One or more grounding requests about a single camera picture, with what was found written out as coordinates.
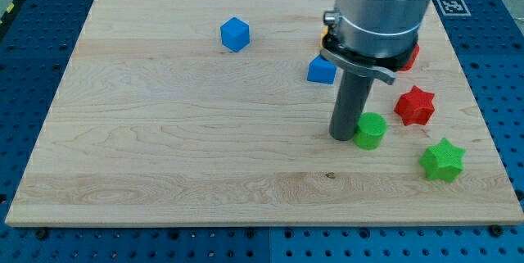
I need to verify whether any green cylinder block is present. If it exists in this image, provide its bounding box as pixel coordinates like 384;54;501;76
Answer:
353;112;387;150

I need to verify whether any white fiducial marker tag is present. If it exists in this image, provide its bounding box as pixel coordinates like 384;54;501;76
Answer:
436;0;471;16

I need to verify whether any red star block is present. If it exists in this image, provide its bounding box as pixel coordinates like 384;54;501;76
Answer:
394;85;435;126

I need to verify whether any blue triangle block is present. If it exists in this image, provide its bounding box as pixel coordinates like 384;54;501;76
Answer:
306;55;337;84

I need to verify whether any green star block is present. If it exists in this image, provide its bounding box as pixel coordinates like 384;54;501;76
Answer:
418;138;466;183

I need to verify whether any red circle block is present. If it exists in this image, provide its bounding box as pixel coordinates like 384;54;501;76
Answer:
400;43;420;72

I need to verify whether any silver and white robot arm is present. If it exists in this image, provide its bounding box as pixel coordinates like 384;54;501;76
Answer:
320;0;431;84

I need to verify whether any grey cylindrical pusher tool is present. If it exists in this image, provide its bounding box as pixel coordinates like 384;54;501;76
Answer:
329;70;373;141

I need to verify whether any blue cube block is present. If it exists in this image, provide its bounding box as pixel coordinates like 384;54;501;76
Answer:
220;17;251;52

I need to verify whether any yellow block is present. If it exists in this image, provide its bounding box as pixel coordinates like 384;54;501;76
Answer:
319;25;329;49

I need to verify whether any wooden board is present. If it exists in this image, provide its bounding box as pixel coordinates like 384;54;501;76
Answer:
6;0;523;227

